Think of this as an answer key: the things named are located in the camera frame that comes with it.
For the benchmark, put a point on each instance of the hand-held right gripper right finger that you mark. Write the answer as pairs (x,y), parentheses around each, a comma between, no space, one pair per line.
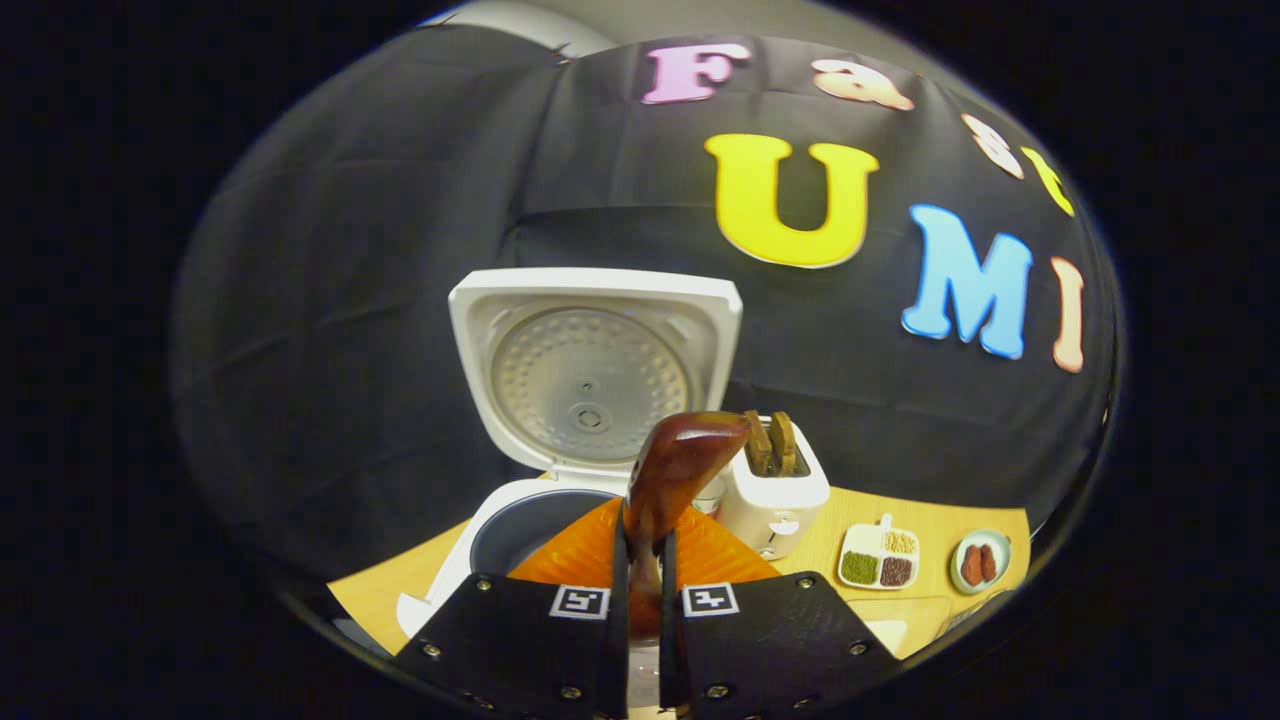
(670,620)

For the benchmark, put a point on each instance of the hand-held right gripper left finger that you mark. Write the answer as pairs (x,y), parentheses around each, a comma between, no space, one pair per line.
(620,620)

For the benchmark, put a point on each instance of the brown wooden spoon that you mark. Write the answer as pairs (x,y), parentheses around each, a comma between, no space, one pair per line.
(680,460)

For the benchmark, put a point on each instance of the white rice cooker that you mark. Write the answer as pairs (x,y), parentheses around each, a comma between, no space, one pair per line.
(590,380)

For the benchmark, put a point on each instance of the clear plastic rice container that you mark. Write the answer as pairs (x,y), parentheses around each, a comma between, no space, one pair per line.
(925,612)

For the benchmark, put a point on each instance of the white toaster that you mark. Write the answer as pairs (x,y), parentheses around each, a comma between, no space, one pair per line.
(790,505)

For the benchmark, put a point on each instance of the brown bread slice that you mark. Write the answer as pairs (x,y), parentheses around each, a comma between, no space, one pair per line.
(784,443)
(759,445)

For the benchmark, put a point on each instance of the green mung beans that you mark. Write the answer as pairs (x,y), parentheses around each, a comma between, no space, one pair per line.
(860,568)

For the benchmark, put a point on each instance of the white divided plate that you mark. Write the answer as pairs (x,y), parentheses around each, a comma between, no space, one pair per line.
(865,540)

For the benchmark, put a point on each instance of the dark red beans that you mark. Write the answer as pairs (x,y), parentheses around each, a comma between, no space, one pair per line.
(896,572)

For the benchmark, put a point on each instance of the yellow soy beans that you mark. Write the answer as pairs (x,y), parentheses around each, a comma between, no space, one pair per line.
(900,542)

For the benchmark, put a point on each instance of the red sausage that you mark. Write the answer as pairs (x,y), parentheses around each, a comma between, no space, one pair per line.
(972,567)
(989,562)

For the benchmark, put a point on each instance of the light green round plate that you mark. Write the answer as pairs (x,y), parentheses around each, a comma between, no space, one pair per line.
(1002,555)

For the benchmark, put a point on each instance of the black backdrop cloth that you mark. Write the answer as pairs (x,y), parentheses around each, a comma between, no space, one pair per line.
(350,300)

